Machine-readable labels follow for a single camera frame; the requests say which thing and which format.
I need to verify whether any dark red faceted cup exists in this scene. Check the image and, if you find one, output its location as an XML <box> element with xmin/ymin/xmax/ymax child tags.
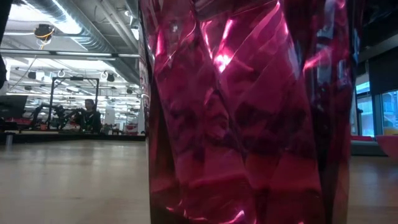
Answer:
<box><xmin>139</xmin><ymin>0</ymin><xmax>366</xmax><ymax>224</ymax></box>

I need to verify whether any person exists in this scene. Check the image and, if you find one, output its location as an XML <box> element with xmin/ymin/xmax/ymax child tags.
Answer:
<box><xmin>81</xmin><ymin>98</ymin><xmax>103</xmax><ymax>133</ymax></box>

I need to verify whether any dark monitor screen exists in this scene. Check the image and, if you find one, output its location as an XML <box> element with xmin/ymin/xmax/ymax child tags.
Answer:
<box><xmin>0</xmin><ymin>95</ymin><xmax>29</xmax><ymax>119</ymax></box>

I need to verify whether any glass window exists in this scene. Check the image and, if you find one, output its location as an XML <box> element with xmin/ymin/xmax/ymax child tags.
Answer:
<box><xmin>356</xmin><ymin>81</ymin><xmax>398</xmax><ymax>137</ymax></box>

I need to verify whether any black aluminium table frame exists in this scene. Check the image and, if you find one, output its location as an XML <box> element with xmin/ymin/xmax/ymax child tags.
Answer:
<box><xmin>0</xmin><ymin>132</ymin><xmax>147</xmax><ymax>144</ymax></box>

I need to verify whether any black background rig frame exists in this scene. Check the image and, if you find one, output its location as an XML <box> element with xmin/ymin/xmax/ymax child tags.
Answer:
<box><xmin>47</xmin><ymin>77</ymin><xmax>100</xmax><ymax>131</ymax></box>

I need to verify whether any black ceiling cable reel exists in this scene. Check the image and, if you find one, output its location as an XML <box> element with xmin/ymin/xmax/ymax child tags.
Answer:
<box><xmin>33</xmin><ymin>24</ymin><xmax>56</xmax><ymax>41</ymax></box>

